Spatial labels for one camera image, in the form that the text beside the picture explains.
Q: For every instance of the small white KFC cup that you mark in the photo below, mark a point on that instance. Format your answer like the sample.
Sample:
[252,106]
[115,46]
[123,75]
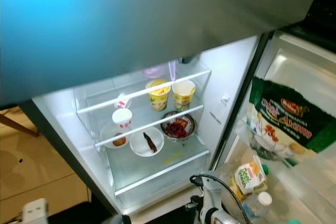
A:
[122,102]
[122,120]

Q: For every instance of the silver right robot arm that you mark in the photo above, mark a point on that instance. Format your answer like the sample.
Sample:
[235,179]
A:
[223,219]

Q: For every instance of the glass fridge shelf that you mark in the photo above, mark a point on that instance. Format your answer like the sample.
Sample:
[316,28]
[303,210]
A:
[147,127]
[136,93]

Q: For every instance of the white fridge cabinet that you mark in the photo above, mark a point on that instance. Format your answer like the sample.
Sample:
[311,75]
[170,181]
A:
[220,108]

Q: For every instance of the white bowl brown food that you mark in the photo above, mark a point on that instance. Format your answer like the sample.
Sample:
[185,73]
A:
[110,135]

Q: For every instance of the white plate dark food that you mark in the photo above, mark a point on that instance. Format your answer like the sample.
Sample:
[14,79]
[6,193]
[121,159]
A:
[139,144]

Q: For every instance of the grey freezer door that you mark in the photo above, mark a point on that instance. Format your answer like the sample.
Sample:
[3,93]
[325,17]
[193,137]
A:
[136,30]

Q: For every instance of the yellow noodle cup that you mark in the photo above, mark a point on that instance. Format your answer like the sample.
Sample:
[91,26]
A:
[184,100]
[158,100]

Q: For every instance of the clear crisper drawer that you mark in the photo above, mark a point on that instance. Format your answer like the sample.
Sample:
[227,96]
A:
[152,171]

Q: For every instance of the purple plastic scoop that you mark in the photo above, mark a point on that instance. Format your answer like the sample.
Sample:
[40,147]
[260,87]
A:
[172,71]

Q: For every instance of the steel bowl red food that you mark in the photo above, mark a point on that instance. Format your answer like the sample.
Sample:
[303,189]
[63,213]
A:
[177,128]

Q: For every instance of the white capped clear bottle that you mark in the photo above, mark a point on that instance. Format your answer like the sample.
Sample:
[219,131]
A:
[264,199]

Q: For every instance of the green white snack bag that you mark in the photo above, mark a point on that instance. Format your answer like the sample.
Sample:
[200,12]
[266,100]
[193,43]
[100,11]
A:
[283,114]

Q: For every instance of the grey kitchen counter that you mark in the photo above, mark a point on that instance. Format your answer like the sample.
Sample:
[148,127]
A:
[325,3]

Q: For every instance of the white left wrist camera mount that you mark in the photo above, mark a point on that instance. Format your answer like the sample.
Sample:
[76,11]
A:
[35,212]

